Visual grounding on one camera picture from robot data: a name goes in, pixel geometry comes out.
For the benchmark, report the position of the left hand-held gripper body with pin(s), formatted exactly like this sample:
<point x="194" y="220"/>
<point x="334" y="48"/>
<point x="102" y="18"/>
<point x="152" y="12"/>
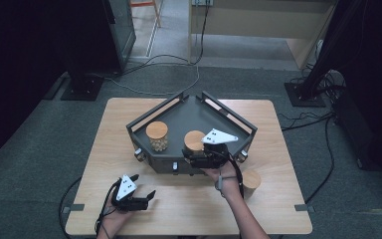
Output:
<point x="126" y="188"/>

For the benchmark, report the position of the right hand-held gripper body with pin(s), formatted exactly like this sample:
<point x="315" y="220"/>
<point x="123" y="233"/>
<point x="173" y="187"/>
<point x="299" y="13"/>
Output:
<point x="217" y="136"/>

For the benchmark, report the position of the glass jar with dark contents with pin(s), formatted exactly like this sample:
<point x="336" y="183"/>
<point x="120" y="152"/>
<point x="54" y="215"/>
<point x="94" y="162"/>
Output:
<point x="193" y="140"/>

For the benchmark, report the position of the black corner shelf rack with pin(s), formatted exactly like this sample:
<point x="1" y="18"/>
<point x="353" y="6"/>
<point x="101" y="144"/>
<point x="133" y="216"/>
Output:
<point x="185" y="116"/>

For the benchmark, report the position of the glass jar with pale nuts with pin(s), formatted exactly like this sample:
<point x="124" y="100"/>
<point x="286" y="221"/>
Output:
<point x="156" y="131"/>

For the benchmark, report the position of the glass jar with brown contents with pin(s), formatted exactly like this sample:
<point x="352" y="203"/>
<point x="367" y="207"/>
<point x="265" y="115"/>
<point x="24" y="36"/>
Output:
<point x="252" y="181"/>

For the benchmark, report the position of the person's left hand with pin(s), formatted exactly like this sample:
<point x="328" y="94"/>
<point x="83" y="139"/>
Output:
<point x="112" y="220"/>

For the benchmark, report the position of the person's right hand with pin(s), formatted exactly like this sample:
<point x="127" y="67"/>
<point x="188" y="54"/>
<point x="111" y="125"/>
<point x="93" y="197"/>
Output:
<point x="228" y="174"/>

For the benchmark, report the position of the grey tape strip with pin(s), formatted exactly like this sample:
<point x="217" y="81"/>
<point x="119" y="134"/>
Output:
<point x="74" y="208"/>
<point x="303" y="207"/>

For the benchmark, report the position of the light wooden counter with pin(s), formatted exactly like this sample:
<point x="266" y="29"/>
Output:
<point x="255" y="20"/>

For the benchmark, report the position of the white power strip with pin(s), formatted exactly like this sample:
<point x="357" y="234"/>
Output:
<point x="202" y="2"/>

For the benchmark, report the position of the black equipment box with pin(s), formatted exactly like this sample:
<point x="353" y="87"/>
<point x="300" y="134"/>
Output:
<point x="353" y="129"/>

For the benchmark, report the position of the black slanted stand pole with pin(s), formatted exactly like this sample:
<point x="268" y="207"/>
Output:
<point x="328" y="46"/>

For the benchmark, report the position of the orange wooden chair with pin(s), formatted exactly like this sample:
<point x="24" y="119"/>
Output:
<point x="152" y="4"/>

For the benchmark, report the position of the black stand base plate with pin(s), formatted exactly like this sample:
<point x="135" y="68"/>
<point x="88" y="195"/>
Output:
<point x="83" y="88"/>
<point x="303" y="96"/>

